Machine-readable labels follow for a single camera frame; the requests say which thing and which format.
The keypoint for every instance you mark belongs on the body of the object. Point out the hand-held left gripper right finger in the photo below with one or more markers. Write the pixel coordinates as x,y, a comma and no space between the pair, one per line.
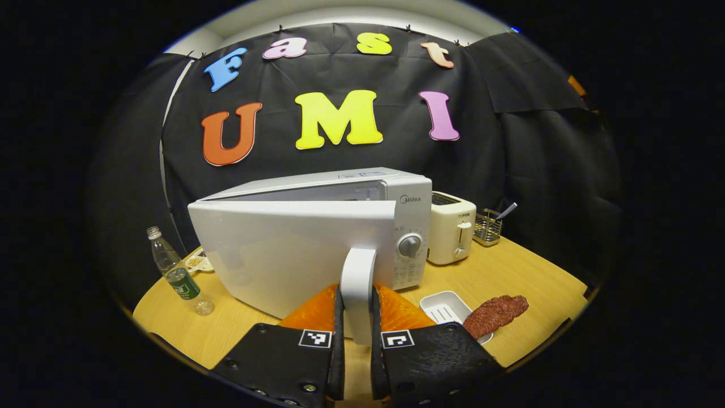
376,362

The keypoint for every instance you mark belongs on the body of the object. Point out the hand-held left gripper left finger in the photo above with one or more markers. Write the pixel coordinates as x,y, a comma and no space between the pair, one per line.
338,340

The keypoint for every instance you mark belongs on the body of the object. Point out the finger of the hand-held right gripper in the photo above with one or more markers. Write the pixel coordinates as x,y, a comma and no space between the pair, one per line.
578,86

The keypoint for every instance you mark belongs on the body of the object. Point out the white microwave oven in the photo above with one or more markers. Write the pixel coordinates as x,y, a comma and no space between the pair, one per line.
283,249

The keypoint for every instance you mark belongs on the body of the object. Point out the red meat slice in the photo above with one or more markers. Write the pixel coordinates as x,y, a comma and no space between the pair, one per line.
493,314

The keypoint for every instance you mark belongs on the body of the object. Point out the white rectangular dish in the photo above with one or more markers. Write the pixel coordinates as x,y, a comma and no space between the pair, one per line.
444,306

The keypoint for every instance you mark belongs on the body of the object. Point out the metal spoon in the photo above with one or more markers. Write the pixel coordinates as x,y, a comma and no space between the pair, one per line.
508,210

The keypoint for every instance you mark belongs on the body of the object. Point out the white toaster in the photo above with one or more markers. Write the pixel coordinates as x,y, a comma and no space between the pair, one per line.
447,232

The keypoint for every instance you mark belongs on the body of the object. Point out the white divided snack plate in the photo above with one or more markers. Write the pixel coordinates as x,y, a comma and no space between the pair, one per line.
198,262

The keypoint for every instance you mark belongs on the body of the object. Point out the clear plastic water bottle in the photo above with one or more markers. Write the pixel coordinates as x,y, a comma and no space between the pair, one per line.
178,275

